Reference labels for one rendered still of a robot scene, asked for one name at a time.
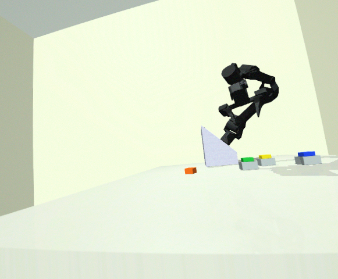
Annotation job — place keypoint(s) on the green button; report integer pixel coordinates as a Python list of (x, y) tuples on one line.
[(248, 164)]

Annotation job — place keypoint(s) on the small orange block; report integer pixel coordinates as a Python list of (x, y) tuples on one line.
[(190, 170)]

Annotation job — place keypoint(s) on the yellow button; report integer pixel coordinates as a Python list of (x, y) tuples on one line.
[(266, 160)]

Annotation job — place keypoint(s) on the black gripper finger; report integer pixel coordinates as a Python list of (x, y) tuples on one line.
[(229, 113), (259, 101)]

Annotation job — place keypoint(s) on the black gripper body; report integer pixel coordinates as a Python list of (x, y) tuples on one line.
[(241, 100)]

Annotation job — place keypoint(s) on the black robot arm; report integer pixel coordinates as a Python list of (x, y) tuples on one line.
[(234, 76)]

